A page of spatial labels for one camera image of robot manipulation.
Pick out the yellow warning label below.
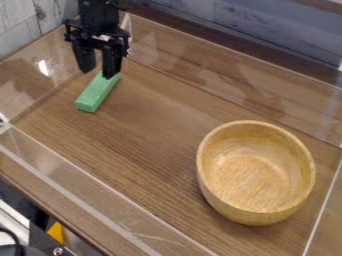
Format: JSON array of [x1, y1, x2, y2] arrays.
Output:
[[46, 222, 65, 244]]

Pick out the green rectangular block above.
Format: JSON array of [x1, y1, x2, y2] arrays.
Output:
[[74, 72, 121, 113]]

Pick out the clear acrylic tray walls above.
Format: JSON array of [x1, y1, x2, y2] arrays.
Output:
[[0, 17, 342, 256]]

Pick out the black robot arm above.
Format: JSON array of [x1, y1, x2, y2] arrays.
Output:
[[62, 0, 130, 79]]

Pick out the black cable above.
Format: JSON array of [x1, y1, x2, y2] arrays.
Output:
[[0, 227, 25, 256]]

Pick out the brown wooden bowl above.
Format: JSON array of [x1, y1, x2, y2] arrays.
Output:
[[196, 120, 316, 226]]

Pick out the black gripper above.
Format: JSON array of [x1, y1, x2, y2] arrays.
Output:
[[64, 19, 130, 79]]

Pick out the clear acrylic corner bracket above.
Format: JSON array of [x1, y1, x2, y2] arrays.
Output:
[[120, 13, 132, 42]]

